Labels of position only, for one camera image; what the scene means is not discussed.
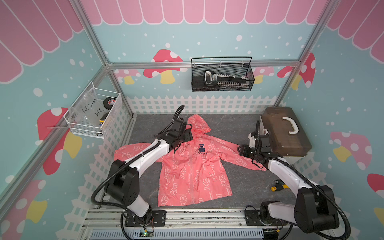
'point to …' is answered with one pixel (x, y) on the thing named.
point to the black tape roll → (109, 102)
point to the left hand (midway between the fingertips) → (186, 136)
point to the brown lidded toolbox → (286, 136)
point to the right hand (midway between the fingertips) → (240, 148)
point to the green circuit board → (148, 234)
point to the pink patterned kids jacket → (196, 172)
